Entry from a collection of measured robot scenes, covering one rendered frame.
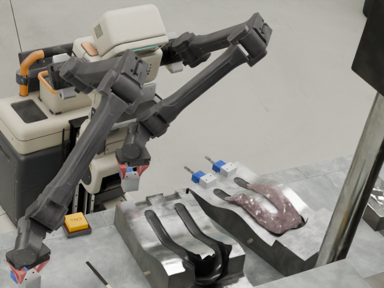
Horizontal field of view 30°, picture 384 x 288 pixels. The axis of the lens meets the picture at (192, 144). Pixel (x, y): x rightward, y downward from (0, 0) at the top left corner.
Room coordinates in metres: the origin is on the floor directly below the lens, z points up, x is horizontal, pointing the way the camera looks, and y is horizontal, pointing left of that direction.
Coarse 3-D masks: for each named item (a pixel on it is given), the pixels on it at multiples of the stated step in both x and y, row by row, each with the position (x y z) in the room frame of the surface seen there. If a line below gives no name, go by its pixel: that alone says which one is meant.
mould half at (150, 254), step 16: (128, 208) 1.72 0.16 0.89; (144, 208) 1.73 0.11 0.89; (160, 208) 1.75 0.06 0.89; (192, 208) 1.78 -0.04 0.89; (128, 224) 1.65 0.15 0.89; (144, 224) 1.66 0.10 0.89; (176, 224) 1.69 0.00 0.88; (208, 224) 1.72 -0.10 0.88; (128, 240) 1.64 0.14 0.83; (144, 240) 1.60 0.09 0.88; (176, 240) 1.62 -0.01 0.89; (192, 240) 1.62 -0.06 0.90; (224, 240) 1.62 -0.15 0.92; (144, 256) 1.55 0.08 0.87; (160, 256) 1.50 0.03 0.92; (176, 256) 1.51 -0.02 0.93; (240, 256) 1.56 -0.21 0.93; (144, 272) 1.54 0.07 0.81; (160, 272) 1.46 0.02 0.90; (176, 272) 1.44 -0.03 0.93; (192, 272) 1.47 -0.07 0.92; (240, 272) 1.56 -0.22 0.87
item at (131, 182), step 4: (128, 168) 1.85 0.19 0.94; (128, 172) 1.82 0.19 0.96; (132, 172) 1.82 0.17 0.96; (136, 172) 1.82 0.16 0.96; (120, 176) 1.83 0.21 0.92; (128, 176) 1.80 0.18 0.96; (132, 176) 1.80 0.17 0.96; (136, 176) 1.80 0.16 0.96; (124, 180) 1.78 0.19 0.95; (128, 180) 1.78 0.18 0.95; (132, 180) 1.79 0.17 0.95; (136, 180) 1.79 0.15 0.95; (124, 184) 1.78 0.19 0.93; (128, 184) 1.78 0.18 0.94; (132, 184) 1.79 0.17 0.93; (136, 184) 1.79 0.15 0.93; (124, 188) 1.78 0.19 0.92; (128, 188) 1.78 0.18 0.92; (132, 188) 1.79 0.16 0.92; (136, 188) 1.80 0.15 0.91; (124, 192) 1.78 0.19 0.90
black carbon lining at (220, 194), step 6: (234, 180) 2.02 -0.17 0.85; (240, 180) 2.02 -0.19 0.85; (246, 186) 1.99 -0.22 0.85; (216, 192) 1.93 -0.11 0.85; (222, 192) 1.94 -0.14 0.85; (222, 198) 1.90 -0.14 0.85; (306, 222) 1.79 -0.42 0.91; (294, 228) 1.75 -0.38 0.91; (276, 234) 1.75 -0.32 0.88; (282, 234) 1.76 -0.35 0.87
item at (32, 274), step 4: (4, 260) 1.37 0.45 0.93; (24, 268) 1.34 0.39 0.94; (12, 272) 1.32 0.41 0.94; (28, 272) 1.32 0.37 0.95; (32, 272) 1.32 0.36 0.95; (36, 272) 1.33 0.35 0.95; (12, 276) 1.32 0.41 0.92; (28, 276) 1.31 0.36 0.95; (32, 276) 1.31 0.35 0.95; (36, 276) 1.31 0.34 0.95; (40, 276) 1.31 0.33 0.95; (16, 280) 1.31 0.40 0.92; (24, 280) 1.29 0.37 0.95; (28, 280) 1.29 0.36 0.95; (32, 280) 1.30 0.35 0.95; (36, 280) 1.30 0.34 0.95; (40, 280) 1.31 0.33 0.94; (20, 284) 1.29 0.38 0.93; (24, 284) 1.28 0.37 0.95; (28, 284) 1.28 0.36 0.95; (32, 284) 1.29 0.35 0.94; (36, 284) 1.30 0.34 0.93; (40, 284) 1.32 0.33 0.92
